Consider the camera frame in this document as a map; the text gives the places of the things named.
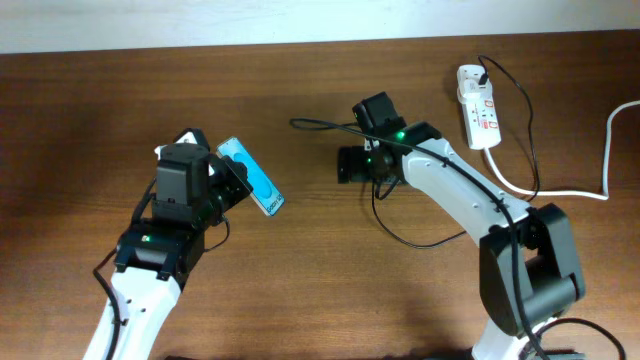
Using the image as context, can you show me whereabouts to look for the blue Galaxy S25 smartphone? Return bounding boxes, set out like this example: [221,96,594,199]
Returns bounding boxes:
[217,137,285,216]

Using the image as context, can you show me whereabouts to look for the black charging cable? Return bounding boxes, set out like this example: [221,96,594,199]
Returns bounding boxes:
[370,54,542,250]

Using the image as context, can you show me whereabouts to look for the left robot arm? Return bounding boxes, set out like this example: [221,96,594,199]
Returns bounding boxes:
[85,144,253,359]

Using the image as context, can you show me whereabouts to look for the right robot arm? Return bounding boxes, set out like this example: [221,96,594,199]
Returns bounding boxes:
[338,92,586,359]

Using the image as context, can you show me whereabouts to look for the white charger adapter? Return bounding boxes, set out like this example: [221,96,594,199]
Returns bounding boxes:
[457,79,493,104]

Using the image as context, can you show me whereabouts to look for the white power strip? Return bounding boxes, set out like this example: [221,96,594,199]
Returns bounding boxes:
[456,64,501,150]

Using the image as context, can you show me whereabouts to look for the white power strip cord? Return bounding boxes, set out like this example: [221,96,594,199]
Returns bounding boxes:
[482,99,640,202]

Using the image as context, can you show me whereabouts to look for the black right camera cable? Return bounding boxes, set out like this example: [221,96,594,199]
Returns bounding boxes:
[288,117,627,360]

